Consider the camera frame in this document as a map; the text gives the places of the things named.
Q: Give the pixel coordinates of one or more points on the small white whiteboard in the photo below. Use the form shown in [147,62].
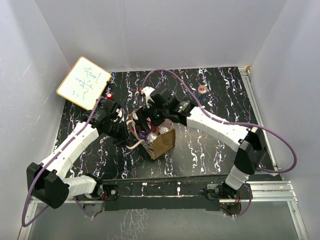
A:
[84,83]

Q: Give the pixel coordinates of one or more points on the red-tab soda can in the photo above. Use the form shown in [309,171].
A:
[202,90]

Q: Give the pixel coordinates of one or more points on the aluminium frame profile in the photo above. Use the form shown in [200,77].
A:
[272,214]

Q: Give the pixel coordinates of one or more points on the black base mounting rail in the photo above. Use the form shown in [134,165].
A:
[169,193]

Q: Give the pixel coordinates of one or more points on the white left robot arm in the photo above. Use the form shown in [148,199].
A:
[47,181]

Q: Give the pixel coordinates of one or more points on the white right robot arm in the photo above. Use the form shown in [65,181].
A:
[247,142]

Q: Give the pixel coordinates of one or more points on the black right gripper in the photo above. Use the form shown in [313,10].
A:
[142,115]

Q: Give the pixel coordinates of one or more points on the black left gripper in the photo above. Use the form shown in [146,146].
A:
[125,135]

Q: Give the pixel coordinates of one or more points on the red soda can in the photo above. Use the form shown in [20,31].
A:
[151,136]

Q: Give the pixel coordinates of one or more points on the purple fanta can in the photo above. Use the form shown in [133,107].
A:
[143,134]

